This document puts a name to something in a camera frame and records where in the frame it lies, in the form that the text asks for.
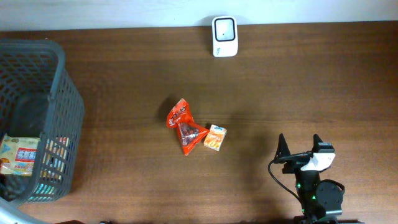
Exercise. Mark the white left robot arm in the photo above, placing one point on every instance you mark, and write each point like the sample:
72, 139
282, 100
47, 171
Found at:
12, 215

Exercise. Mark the orange juice carton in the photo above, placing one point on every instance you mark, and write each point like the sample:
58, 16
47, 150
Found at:
215, 137

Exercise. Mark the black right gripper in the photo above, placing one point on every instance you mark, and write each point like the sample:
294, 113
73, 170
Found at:
298, 162

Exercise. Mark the white barcode scanner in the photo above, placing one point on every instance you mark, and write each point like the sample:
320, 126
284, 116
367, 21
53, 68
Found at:
225, 36

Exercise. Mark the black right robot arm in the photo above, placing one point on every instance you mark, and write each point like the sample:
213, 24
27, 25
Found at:
320, 200

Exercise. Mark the grey plastic basket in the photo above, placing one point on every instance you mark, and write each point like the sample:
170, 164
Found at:
40, 100

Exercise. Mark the beige wet wipes pack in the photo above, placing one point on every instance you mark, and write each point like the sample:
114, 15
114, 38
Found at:
18, 155

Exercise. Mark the red candy bag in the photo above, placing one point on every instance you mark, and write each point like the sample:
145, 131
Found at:
189, 133

